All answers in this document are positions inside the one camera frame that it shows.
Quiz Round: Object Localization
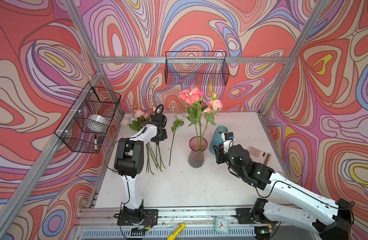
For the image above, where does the dark pink rose stem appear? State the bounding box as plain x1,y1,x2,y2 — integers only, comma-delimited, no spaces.
189,88,204,151

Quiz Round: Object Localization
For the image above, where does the salmon pink rose stem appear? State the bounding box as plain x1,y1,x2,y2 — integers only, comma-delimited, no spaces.
179,88,202,151

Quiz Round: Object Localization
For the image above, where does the light pink carnation stem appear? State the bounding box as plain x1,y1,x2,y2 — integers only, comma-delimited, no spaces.
199,93,223,147

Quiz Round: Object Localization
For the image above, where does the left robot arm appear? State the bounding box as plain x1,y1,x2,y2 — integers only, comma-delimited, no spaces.
114,114,167,220

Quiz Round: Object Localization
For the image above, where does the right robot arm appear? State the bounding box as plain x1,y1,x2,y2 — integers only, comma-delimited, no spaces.
213,144,354,240

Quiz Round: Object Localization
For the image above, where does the teal ceramic vase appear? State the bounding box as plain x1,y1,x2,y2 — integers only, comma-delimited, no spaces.
209,126,228,155

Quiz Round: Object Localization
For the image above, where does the pink glass vase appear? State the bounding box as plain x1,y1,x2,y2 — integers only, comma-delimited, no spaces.
188,137,208,168

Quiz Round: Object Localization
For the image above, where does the white rose stem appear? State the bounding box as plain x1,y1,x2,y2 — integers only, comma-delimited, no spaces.
169,114,184,166

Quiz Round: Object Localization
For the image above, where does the pink calculator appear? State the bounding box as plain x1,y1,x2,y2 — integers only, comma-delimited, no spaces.
247,146,271,165

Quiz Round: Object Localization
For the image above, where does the pink flower bunch on table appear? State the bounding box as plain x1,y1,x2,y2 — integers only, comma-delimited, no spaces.
121,106,166,176

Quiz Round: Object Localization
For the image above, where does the grey tape roll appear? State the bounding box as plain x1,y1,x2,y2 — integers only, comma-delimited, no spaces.
88,114,110,126

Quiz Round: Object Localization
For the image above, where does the teal alarm clock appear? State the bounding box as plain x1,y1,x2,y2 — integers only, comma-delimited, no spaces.
214,217,229,234

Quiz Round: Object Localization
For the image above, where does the yellow marker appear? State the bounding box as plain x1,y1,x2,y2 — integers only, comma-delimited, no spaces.
167,223,186,240

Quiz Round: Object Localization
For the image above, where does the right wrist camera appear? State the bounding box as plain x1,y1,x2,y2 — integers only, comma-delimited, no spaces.
221,132,234,153

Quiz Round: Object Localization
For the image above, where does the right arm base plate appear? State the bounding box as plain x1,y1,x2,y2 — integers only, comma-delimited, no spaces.
234,208,277,225

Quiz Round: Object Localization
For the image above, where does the back wire basket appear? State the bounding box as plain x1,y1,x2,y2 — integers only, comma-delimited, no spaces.
165,50,230,87

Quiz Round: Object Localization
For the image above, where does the wire basket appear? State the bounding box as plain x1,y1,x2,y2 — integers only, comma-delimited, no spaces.
55,83,121,154
165,50,230,87

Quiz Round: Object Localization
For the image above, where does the left wire basket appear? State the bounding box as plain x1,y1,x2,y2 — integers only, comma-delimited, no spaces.
55,83,121,154

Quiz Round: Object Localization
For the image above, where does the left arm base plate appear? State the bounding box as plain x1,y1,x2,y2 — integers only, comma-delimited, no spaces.
117,208,159,227

